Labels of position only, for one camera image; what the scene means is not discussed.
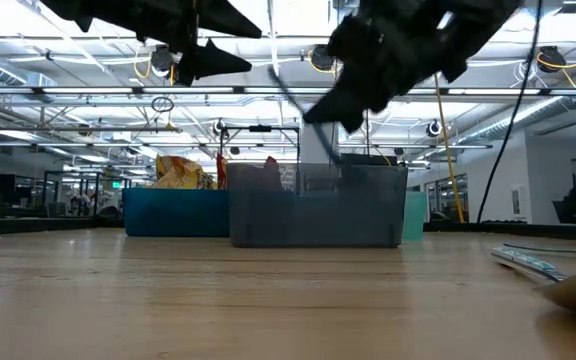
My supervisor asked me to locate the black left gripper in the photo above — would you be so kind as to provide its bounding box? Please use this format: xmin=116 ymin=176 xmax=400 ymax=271
xmin=135 ymin=0 xmax=263 ymax=87

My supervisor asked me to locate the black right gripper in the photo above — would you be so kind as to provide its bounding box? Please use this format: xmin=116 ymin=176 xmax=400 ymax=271
xmin=301 ymin=0 xmax=449 ymax=134

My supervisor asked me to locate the dark red noodle packet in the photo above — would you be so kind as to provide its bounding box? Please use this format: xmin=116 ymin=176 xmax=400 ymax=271
xmin=262 ymin=155 xmax=285 ymax=192

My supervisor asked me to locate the red yellow noodle packet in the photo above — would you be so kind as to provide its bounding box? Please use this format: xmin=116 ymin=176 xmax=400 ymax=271
xmin=216 ymin=153 xmax=228 ymax=190

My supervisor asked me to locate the long ceiling light fixture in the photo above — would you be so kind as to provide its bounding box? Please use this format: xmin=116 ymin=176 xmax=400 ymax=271
xmin=0 ymin=84 xmax=576 ymax=98

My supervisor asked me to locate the gray translucent plastic bin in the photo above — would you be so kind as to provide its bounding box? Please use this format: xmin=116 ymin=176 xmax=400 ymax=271
xmin=226 ymin=162 xmax=409 ymax=249

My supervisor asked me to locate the teal plastic bin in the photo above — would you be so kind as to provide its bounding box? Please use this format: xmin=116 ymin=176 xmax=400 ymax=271
xmin=401 ymin=191 xmax=429 ymax=241

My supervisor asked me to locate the blue plastic bin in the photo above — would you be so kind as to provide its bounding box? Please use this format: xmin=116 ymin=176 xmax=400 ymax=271
xmin=121 ymin=187 xmax=231 ymax=238

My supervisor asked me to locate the yellow hanging cable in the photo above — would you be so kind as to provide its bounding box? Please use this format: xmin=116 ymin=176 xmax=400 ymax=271
xmin=432 ymin=73 xmax=467 ymax=225

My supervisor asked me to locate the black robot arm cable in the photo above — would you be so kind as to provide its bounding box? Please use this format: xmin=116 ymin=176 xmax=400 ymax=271
xmin=476 ymin=0 xmax=544 ymax=225

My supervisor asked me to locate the silver ceiling air duct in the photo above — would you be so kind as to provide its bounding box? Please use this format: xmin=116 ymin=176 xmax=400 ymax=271
xmin=460 ymin=94 xmax=576 ymax=146

